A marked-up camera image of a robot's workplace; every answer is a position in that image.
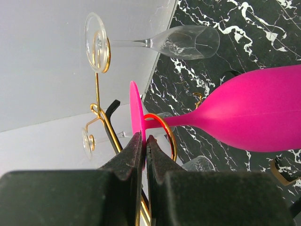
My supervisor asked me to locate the pink plastic wine glass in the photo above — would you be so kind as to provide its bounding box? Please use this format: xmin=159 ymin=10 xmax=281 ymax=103
xmin=129 ymin=64 xmax=301 ymax=170

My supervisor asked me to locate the gold wire wine glass rack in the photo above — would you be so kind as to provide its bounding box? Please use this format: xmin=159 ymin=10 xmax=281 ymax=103
xmin=84 ymin=32 xmax=301 ymax=226

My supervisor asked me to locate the clear wine glass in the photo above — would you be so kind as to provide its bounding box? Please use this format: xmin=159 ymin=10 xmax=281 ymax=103
xmin=81 ymin=128 xmax=133 ymax=161
xmin=85 ymin=12 xmax=220 ymax=73
xmin=152 ymin=112 xmax=216 ymax=172

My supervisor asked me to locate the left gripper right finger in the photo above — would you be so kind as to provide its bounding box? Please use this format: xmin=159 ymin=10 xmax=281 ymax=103
xmin=146 ymin=136 xmax=294 ymax=226

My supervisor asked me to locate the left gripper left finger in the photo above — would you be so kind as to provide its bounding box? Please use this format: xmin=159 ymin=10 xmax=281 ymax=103
xmin=0 ymin=132 xmax=143 ymax=226

